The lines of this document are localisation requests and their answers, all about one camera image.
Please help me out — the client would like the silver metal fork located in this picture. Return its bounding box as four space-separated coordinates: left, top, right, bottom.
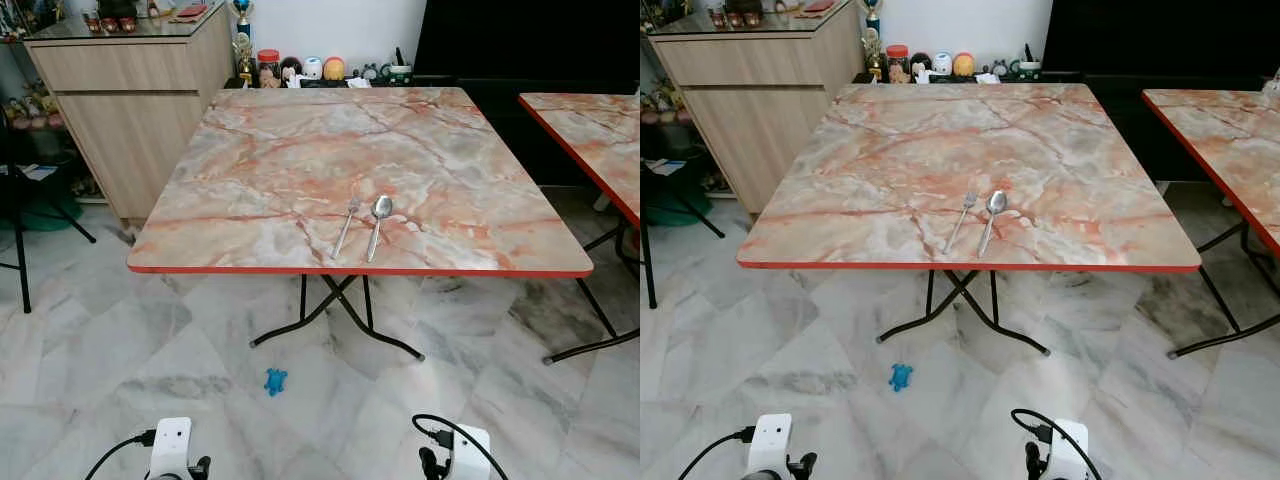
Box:
333 197 361 260
943 191 978 255

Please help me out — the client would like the silver metal spoon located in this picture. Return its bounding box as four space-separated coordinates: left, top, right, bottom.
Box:
366 195 394 264
977 190 1008 259

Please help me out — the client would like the black tripod stand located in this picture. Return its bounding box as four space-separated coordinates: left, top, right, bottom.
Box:
0 120 98 313
640 130 726 309

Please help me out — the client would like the green plastic basin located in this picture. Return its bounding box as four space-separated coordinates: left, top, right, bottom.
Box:
0 190 86 233
640 185 713 227

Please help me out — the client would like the marble pattern folding table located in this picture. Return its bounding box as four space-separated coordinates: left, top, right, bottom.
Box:
1142 88 1280 359
518 92 641 366
127 87 594 363
737 83 1202 358

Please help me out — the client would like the light wooden cabinet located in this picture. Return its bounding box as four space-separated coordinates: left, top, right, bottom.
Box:
647 0 866 216
24 5 236 221

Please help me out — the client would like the gold and blue trophy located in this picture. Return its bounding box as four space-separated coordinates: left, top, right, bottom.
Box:
232 0 256 87
862 0 887 83

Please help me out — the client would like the black television screen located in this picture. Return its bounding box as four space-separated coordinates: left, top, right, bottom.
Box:
413 0 641 81
1042 0 1280 77

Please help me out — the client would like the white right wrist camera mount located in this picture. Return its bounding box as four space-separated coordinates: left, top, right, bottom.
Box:
1048 420 1091 480
450 424 493 480

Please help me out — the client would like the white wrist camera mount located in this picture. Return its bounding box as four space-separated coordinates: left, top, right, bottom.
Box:
450 424 493 480
747 414 793 480
1048 420 1091 480
148 417 193 480

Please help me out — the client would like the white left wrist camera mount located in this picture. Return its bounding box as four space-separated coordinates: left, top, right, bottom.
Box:
747 414 793 480
148 417 193 480

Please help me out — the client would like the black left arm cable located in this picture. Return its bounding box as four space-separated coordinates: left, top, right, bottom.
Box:
680 427 757 480
85 430 157 480

